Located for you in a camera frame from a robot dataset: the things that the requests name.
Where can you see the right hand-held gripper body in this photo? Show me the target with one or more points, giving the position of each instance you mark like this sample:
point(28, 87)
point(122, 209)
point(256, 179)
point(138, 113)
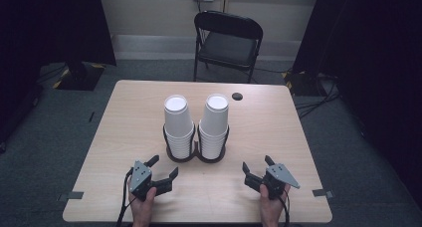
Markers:
point(277, 179)

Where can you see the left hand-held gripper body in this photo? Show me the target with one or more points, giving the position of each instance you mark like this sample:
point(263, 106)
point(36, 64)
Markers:
point(141, 180)

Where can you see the black double cup holder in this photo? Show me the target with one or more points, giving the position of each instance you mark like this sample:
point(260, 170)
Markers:
point(195, 153)

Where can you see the stack of white paper cups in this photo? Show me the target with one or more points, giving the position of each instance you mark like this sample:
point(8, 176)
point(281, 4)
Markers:
point(215, 120)
point(177, 120)

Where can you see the person's left hand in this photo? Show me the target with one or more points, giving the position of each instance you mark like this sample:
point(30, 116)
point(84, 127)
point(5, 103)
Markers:
point(142, 210)

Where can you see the person's right hand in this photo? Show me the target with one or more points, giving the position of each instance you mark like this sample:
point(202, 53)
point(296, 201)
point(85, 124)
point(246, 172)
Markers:
point(270, 208)

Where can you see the grey floor tape piece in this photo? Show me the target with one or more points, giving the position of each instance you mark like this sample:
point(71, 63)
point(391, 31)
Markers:
point(322, 193)
point(71, 196)

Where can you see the black round table grommet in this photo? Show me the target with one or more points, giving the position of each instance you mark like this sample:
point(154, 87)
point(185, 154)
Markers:
point(237, 96)

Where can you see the small dark floor strip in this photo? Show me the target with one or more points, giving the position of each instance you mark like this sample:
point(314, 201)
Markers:
point(91, 116)

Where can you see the black stand base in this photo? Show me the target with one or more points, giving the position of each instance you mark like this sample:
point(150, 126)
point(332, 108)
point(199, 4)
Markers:
point(303, 84)
point(79, 77)

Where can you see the black folding chair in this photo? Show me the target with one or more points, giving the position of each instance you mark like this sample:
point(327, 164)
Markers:
point(229, 47)

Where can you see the black curtain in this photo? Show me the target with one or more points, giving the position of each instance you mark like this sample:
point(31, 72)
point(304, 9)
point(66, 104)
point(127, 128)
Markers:
point(49, 24)
point(375, 54)

